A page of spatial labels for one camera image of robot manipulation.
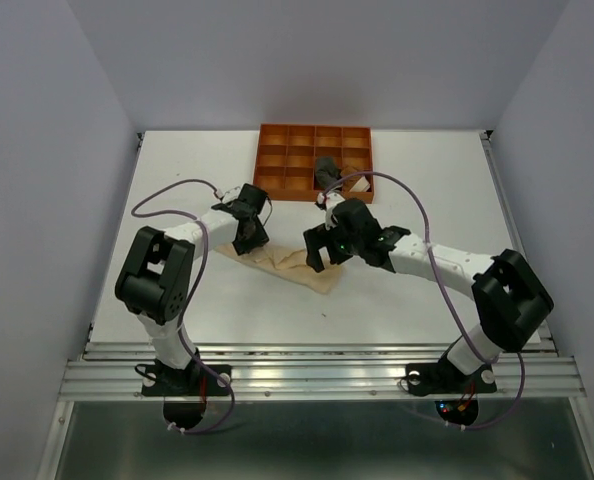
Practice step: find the orange compartment tray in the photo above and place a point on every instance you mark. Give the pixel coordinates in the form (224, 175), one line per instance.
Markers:
(286, 153)

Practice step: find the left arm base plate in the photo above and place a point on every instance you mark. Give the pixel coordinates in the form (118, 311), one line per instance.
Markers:
(159, 380)

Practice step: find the aluminium right side rail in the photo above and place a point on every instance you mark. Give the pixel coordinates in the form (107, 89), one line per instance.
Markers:
(514, 225)

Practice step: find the aluminium rail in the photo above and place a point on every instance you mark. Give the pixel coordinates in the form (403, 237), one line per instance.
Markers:
(514, 225)
(286, 372)

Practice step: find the brown underwear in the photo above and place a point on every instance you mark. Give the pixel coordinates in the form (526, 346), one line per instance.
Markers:
(353, 181)

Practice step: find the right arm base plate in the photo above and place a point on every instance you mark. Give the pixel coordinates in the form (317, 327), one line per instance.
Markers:
(424, 379)

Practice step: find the peach underwear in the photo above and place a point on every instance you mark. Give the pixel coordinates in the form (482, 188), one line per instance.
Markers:
(289, 265)

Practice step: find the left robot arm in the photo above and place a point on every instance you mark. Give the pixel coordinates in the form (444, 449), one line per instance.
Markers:
(161, 274)

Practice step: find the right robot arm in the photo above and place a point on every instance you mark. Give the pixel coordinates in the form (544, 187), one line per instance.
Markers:
(510, 300)

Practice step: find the aluminium front rail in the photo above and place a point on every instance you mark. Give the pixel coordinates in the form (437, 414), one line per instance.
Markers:
(286, 372)

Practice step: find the dark grey underwear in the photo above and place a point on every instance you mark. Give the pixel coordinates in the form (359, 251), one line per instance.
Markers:
(326, 173)

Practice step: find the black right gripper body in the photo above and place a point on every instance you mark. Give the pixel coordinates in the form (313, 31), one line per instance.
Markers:
(345, 246)

